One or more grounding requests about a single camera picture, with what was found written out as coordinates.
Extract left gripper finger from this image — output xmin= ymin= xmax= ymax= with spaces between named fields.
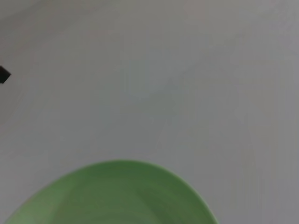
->
xmin=0 ymin=65 xmax=12 ymax=84

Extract green plate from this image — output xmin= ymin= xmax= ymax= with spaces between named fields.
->
xmin=4 ymin=159 xmax=221 ymax=224

